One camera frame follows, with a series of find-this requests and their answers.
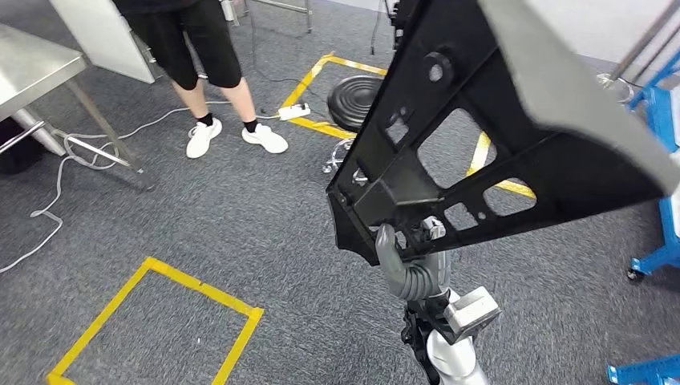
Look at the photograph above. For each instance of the black seat chrome stool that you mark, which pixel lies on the black seat chrome stool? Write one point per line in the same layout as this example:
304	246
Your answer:
356	101

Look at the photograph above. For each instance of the yellow floor tape square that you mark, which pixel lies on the yellow floor tape square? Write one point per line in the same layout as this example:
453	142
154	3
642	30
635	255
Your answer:
212	295
318	127

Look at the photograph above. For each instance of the white power strip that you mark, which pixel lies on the white power strip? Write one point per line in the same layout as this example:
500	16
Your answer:
294	111

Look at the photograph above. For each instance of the chrome stanchion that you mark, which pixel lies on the chrome stanchion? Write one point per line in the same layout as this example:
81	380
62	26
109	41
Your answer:
621	87

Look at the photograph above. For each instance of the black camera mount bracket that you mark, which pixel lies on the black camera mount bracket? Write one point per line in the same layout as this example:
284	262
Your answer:
419	329

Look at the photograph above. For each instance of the stainless steel workbench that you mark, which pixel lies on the stainless steel workbench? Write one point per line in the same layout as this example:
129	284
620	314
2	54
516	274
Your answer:
32	64

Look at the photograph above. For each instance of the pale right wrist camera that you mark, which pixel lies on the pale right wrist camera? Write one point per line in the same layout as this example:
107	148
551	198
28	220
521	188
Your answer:
473	313

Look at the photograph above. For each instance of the person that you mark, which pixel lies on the person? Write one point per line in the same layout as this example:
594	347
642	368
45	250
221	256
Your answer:
207	42

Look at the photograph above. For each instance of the black plastic panel part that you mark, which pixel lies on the black plastic panel part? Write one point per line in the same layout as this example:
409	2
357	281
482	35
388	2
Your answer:
467	90

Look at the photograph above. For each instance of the white partition panel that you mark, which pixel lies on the white partition panel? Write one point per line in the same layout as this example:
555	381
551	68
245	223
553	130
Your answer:
106	42

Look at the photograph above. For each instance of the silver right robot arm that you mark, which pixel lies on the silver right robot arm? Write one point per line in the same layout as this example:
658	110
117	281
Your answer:
454	356

